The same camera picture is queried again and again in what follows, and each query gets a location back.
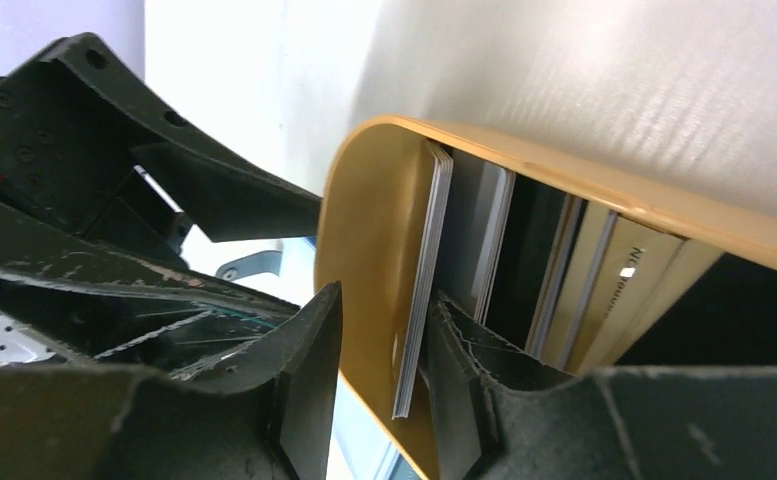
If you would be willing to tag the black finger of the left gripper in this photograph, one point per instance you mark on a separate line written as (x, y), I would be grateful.
(92, 302)
(76, 122)

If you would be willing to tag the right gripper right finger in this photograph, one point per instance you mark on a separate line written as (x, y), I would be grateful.
(498, 413)

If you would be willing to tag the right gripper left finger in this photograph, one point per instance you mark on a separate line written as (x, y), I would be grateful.
(265, 411)

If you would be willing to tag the teal card holder wallet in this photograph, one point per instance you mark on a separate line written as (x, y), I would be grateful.
(359, 449)

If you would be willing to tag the black cards in tray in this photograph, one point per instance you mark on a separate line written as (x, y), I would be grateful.
(579, 286)

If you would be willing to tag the oval wooden tray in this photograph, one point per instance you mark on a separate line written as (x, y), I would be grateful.
(371, 226)

